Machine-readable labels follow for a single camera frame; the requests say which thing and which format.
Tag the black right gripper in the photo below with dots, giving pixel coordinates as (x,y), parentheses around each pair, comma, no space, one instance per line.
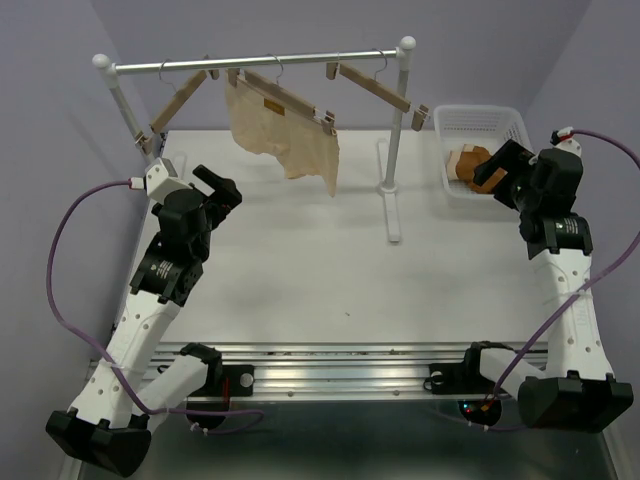
(514,158)

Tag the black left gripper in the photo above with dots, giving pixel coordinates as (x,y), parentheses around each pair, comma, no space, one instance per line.
(223,186)

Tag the beige underwear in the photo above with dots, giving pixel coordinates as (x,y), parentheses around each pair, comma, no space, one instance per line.
(298,144)

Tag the wooden clip hanger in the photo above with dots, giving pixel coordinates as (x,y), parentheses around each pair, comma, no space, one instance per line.
(396,98)
(286,99)
(177,101)

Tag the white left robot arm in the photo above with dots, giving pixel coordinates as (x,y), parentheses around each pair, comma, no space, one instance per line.
(111,422)

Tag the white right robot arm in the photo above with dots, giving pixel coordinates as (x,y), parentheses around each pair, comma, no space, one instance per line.
(561,378)

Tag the brown underwear in basket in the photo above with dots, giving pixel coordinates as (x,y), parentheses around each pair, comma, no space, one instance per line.
(461,166)

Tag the white clothes rack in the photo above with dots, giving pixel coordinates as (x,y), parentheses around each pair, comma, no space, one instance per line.
(384,64)

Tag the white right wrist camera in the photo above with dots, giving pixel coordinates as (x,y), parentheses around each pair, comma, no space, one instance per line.
(563,139)

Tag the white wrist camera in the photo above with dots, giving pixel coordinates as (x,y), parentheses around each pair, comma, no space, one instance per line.
(161,179)
(563,139)

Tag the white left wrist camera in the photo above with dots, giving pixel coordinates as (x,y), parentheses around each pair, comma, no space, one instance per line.
(161,179)

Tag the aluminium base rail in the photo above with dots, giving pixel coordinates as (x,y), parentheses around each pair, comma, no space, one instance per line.
(331,372)

